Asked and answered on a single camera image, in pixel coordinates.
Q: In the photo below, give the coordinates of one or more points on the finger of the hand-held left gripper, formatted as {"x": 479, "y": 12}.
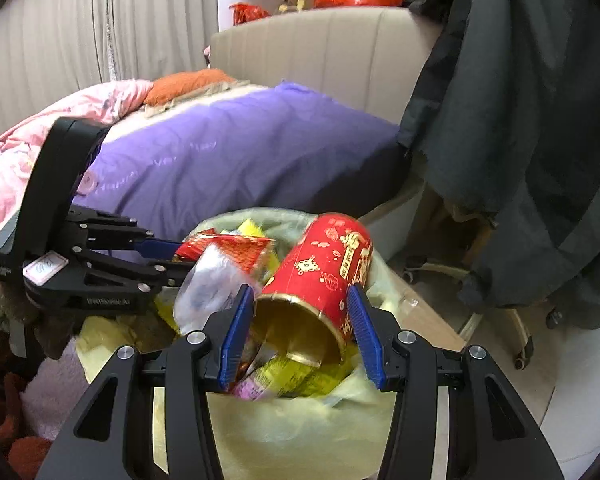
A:
{"x": 130, "y": 272}
{"x": 155, "y": 247}

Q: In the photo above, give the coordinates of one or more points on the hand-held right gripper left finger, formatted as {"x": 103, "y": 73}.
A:
{"x": 235, "y": 330}

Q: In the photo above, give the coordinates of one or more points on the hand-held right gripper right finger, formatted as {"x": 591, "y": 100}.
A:
{"x": 365, "y": 340}

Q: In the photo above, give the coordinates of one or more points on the red snack wrapper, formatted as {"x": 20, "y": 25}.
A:
{"x": 195, "y": 247}

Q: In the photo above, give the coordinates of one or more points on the red cardboard tube can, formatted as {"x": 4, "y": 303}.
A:
{"x": 325, "y": 270}

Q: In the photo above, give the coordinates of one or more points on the trash bin with yellow bag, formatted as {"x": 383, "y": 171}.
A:
{"x": 290, "y": 435}

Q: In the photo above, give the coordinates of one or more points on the pink quilt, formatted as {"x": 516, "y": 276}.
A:
{"x": 10, "y": 175}

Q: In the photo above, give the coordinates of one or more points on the pink paper cup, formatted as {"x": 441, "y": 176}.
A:
{"x": 87, "y": 182}

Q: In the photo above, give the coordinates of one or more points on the clear plastic bag red top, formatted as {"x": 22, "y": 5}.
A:
{"x": 210, "y": 285}

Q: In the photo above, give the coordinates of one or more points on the yellow snack wrapper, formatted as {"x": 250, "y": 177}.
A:
{"x": 245, "y": 227}
{"x": 300, "y": 375}

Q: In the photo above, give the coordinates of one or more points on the purple blanket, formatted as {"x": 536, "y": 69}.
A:
{"x": 230, "y": 150}

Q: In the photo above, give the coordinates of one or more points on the lilac fluffy cloth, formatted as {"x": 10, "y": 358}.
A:
{"x": 55, "y": 390}

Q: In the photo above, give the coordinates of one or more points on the wooden swivel chair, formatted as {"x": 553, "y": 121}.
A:
{"x": 522, "y": 330}

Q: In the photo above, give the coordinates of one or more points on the beige bed sheet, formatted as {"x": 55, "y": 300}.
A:
{"x": 215, "y": 100}

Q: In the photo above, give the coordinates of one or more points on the orange pillow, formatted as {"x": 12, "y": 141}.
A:
{"x": 185, "y": 85}

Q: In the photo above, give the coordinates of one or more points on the grey curtain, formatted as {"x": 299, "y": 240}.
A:
{"x": 80, "y": 25}

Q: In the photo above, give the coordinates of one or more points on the pink plush toy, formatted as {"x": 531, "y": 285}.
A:
{"x": 207, "y": 54}

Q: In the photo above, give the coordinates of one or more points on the red fluffy clothing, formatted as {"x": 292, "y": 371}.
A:
{"x": 25, "y": 455}

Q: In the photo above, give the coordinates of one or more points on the white wardrobe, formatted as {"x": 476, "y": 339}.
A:
{"x": 580, "y": 385}

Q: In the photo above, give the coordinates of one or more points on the small red plastic bag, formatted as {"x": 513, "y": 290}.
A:
{"x": 247, "y": 12}

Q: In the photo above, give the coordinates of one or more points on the beige padded headboard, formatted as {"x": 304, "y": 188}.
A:
{"x": 320, "y": 55}

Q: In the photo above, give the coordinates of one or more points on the black jacket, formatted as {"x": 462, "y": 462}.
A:
{"x": 505, "y": 110}

